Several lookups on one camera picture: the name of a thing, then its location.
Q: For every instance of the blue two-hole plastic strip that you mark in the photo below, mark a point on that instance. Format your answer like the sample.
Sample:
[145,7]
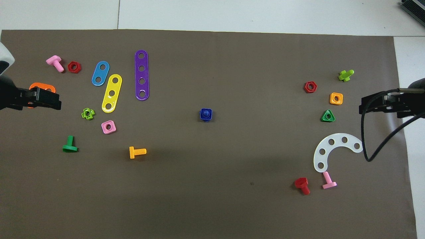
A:
[100,73]

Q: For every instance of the red hexagon-head plastic bolt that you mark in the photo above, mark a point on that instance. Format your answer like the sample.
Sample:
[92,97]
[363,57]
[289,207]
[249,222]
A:
[301,182]

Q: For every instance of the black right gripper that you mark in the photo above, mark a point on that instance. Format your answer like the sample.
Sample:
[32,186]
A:
[415,99]

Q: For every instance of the orange plastic bolt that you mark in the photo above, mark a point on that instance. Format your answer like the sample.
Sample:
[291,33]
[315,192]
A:
[139,152]

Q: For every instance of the lime cross-head plastic bolt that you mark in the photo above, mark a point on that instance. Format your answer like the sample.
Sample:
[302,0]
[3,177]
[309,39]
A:
[345,76]

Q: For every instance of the yellow three-hole plastic strip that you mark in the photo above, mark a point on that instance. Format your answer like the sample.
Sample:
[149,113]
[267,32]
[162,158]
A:
[113,86]

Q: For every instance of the white curved five-hole plate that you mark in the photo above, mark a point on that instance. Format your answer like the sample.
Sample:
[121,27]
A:
[338,139]

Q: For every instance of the purple four-hole plastic strip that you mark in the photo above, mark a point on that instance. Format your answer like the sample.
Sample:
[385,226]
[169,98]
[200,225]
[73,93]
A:
[141,74]

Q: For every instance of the lime cross-shaped plastic nut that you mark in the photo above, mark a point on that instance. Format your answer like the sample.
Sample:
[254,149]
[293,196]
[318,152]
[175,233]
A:
[83,114]

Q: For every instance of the blue triangle-head plastic bolt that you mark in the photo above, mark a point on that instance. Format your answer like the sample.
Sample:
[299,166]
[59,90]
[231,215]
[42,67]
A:
[206,114]

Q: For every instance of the dark ribbed metal device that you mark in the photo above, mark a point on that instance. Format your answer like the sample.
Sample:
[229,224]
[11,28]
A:
[415,6]

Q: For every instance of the brown table mat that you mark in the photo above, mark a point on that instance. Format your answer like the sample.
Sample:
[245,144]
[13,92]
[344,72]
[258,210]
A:
[212,199]

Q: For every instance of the green plastic bolt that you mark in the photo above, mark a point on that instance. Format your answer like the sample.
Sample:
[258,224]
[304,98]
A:
[69,141]

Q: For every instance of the pink plastic bolt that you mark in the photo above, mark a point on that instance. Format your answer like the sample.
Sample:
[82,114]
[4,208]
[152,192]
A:
[327,177]
[54,61]

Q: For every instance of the orange square plastic nut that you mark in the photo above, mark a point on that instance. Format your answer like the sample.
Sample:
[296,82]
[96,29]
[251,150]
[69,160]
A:
[331,98]

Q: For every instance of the green triangular plastic nut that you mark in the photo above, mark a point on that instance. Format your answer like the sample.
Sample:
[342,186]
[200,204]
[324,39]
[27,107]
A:
[323,118]

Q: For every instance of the pink square plastic nut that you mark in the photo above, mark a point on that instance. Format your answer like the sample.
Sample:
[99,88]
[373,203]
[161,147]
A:
[103,124]

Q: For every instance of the orange heart-shaped plastic plate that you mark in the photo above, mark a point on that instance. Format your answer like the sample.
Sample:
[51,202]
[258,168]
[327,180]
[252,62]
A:
[43,85]

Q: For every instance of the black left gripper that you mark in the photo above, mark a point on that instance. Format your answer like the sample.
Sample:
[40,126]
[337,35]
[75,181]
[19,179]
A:
[8,96]

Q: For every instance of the blue square plastic nut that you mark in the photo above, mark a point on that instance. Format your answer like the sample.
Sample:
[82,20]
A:
[201,114]

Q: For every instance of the red hexagonal plastic nut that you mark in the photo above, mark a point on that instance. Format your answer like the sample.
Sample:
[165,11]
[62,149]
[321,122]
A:
[305,85]
[70,65]

